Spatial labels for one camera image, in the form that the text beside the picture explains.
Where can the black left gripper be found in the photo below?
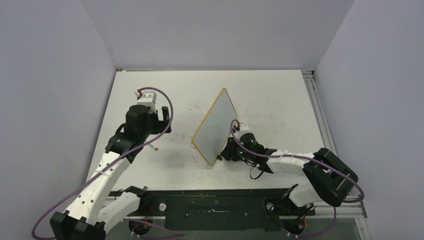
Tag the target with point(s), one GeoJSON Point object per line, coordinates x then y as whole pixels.
{"type": "Point", "coordinates": [159, 124]}

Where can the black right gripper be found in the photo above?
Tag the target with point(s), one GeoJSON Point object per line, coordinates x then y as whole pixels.
{"type": "Point", "coordinates": [229, 152]}

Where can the yellow framed whiteboard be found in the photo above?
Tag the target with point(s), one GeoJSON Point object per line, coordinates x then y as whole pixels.
{"type": "Point", "coordinates": [213, 131]}

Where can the white marker pen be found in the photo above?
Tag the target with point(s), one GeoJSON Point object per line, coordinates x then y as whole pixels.
{"type": "Point", "coordinates": [153, 147]}

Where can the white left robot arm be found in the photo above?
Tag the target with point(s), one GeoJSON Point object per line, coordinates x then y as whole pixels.
{"type": "Point", "coordinates": [81, 219]}

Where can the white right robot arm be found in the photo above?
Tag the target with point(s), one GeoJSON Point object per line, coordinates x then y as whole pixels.
{"type": "Point", "coordinates": [329, 179]}

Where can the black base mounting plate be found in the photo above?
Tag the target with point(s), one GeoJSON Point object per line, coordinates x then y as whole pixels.
{"type": "Point", "coordinates": [224, 223]}

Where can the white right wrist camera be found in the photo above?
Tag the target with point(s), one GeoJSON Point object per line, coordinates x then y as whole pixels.
{"type": "Point", "coordinates": [240, 128]}

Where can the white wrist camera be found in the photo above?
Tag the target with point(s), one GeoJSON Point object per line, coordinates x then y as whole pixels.
{"type": "Point", "coordinates": [146, 98]}
{"type": "Point", "coordinates": [240, 128]}

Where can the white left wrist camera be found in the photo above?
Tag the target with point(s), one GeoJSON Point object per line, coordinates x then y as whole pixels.
{"type": "Point", "coordinates": [146, 98]}

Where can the aluminium right side rail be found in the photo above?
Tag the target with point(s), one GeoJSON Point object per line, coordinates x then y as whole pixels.
{"type": "Point", "coordinates": [318, 111]}

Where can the aluminium front frame rail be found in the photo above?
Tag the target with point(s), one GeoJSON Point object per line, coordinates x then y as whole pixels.
{"type": "Point", "coordinates": [348, 210]}

